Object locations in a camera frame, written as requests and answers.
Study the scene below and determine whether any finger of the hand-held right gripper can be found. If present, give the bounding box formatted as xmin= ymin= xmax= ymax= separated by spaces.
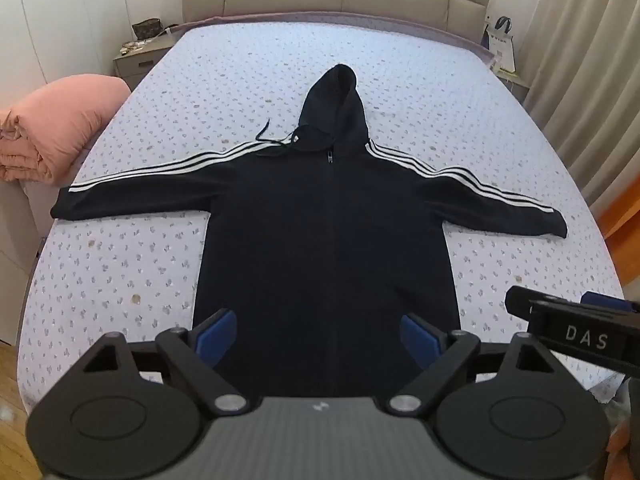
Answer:
xmin=581 ymin=290 xmax=635 ymax=313
xmin=504 ymin=285 xmax=540 ymax=319

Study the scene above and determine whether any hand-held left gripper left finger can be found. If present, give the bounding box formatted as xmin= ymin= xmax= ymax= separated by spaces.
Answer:
xmin=80 ymin=308 xmax=249 ymax=416

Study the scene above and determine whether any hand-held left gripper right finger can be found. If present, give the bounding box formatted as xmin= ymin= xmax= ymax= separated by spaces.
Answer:
xmin=387 ymin=312 xmax=559 ymax=416

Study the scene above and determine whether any black hoodie with white stripes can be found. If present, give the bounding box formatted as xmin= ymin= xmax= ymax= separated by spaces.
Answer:
xmin=51 ymin=64 xmax=569 ymax=401

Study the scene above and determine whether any wooden nightstand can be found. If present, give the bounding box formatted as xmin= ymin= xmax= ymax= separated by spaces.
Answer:
xmin=492 ymin=66 xmax=531 ymax=106

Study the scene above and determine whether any beige curtain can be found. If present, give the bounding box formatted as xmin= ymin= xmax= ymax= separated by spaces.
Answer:
xmin=519 ymin=0 xmax=640 ymax=201

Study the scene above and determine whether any bed with floral sheet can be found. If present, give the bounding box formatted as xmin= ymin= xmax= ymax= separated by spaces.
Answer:
xmin=17 ymin=24 xmax=628 ymax=411

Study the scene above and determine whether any white paper bag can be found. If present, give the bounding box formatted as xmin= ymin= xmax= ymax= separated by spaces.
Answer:
xmin=486 ymin=15 xmax=517 ymax=74

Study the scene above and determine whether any pink folded quilt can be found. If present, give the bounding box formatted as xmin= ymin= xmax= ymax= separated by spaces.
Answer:
xmin=0 ymin=73 xmax=132 ymax=184

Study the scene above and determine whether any grey nightstand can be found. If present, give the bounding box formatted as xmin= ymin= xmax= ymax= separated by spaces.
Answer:
xmin=112 ymin=30 xmax=177 ymax=92

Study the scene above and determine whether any purple mattress pad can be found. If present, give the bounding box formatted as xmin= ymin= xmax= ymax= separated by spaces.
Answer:
xmin=162 ymin=11 xmax=497 ymax=70

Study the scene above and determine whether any brown patterned handbag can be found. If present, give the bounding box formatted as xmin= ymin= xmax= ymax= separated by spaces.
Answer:
xmin=131 ymin=18 xmax=164 ymax=39

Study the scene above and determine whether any white wardrobe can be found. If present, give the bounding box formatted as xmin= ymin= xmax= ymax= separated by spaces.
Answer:
xmin=0 ymin=0 xmax=187 ymax=111

